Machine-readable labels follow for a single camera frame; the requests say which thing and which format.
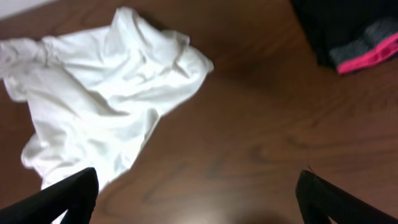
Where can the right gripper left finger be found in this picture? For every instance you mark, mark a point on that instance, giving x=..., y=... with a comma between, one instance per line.
x=74, y=197

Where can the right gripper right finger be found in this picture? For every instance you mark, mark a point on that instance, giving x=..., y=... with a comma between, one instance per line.
x=321, y=202

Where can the white Mr Robot t-shirt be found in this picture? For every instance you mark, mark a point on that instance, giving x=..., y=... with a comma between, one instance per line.
x=95, y=96

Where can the black garment with red cuff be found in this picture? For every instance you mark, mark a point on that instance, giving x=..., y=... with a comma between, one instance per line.
x=349, y=35

